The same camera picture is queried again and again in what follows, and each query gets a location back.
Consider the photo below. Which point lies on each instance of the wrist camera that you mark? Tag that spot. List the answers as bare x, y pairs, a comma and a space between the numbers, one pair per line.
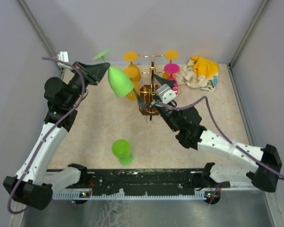
165, 93
63, 56

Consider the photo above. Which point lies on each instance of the gold black wine glass rack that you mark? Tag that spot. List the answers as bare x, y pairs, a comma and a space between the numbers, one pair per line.
148, 91

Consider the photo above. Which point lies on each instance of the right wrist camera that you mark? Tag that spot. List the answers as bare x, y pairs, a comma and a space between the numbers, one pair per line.
165, 93

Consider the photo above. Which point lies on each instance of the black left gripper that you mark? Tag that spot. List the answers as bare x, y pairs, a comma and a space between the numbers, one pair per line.
93, 73

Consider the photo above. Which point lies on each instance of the green wine glass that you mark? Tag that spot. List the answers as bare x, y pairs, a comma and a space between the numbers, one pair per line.
119, 82
122, 151

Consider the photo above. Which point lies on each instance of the patterned crumpled cloth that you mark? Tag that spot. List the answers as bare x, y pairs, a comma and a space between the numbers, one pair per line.
199, 73

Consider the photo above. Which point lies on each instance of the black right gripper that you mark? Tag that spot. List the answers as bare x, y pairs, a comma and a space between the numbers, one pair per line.
162, 81

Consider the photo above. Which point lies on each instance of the aluminium frame post right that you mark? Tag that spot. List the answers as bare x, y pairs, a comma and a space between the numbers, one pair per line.
249, 32

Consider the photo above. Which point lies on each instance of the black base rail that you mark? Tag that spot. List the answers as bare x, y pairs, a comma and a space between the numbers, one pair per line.
142, 184

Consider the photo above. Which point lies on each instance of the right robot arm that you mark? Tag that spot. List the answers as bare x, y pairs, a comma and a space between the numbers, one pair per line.
259, 166

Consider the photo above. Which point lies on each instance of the pink wine glass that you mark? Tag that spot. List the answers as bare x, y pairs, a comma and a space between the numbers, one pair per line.
170, 72

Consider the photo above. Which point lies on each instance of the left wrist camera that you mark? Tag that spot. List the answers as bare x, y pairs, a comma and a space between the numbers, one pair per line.
63, 56

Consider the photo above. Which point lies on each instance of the aluminium frame post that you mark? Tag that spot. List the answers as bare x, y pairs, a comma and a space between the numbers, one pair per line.
43, 38
249, 32

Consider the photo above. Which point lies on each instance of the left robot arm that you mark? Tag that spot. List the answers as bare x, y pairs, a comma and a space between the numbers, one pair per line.
30, 185

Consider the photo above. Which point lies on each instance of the aluminium frame post left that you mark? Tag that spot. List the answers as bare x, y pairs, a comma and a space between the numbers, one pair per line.
43, 38

